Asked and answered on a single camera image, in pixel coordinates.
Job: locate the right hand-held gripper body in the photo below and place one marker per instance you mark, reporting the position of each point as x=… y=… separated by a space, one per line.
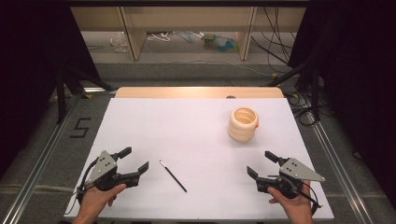
x=292 y=174

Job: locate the metal floor rail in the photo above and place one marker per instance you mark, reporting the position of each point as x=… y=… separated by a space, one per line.
x=339 y=161
x=34 y=177

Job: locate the thin black brush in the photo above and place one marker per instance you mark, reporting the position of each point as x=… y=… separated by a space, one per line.
x=173 y=176

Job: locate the black tripod stand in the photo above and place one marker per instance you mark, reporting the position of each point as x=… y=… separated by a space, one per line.
x=62 y=93
x=314 y=90

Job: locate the wooden table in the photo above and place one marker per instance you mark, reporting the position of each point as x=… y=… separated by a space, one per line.
x=186 y=92

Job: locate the person's left hand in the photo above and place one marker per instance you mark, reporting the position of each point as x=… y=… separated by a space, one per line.
x=95 y=199

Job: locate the beige wooden desk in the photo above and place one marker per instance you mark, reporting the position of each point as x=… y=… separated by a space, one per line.
x=193 y=18

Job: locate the black curtain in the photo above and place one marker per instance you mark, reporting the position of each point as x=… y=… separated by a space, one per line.
x=358 y=77
x=31 y=77

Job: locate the white table mat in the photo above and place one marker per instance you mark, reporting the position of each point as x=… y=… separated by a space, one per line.
x=186 y=130

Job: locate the clear plastic bag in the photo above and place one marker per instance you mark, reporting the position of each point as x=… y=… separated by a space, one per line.
x=119 y=42

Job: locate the clear plastic bottles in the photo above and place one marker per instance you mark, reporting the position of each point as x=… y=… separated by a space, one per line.
x=221 y=43

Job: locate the cream ribbed pen holder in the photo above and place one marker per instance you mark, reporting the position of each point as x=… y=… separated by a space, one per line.
x=243 y=130

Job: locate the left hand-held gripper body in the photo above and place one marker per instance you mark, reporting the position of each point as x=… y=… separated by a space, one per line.
x=104 y=166

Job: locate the person's right hand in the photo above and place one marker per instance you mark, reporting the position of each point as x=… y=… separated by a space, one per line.
x=294 y=203

